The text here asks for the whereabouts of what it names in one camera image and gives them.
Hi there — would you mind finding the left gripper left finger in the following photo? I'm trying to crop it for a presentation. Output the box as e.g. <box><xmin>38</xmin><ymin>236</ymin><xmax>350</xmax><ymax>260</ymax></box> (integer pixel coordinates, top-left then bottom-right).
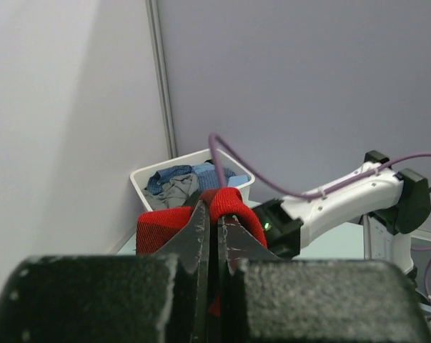
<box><xmin>149</xmin><ymin>201</ymin><xmax>210</xmax><ymax>342</ymax></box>

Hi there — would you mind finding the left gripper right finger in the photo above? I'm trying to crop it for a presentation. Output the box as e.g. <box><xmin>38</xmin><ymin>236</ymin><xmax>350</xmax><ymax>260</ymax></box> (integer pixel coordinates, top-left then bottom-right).
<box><xmin>217</xmin><ymin>215</ymin><xmax>290</xmax><ymax>342</ymax></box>

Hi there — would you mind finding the red black plaid shirt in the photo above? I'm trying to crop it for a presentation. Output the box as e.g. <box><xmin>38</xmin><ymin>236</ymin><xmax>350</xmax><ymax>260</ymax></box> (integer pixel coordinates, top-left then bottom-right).
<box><xmin>136</xmin><ymin>188</ymin><xmax>267</xmax><ymax>317</ymax></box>

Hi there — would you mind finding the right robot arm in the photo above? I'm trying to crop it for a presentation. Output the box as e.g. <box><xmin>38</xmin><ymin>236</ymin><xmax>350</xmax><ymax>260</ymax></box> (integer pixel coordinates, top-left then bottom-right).
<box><xmin>253</xmin><ymin>151</ymin><xmax>431</xmax><ymax>279</ymax></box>

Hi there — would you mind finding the grey shirt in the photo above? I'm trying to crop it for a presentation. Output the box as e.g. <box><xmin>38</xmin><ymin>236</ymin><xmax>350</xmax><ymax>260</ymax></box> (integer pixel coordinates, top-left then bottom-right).
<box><xmin>142</xmin><ymin>174</ymin><xmax>199</xmax><ymax>210</ymax></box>

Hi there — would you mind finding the light blue shirt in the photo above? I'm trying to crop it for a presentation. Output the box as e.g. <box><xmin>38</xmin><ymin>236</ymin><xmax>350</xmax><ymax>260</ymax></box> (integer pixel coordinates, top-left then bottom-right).
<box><xmin>192</xmin><ymin>161</ymin><xmax>249</xmax><ymax>191</ymax></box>

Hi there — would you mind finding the blue checked shirt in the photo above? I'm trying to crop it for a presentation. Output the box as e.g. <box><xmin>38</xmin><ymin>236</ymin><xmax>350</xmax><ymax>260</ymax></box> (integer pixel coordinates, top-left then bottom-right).
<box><xmin>145</xmin><ymin>160</ymin><xmax>219</xmax><ymax>195</ymax></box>

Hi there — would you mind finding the white plastic bin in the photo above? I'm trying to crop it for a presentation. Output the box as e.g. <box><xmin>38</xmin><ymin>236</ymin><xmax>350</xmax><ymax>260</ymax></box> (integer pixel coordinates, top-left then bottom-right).
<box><xmin>130</xmin><ymin>149</ymin><xmax>255</xmax><ymax>212</ymax></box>

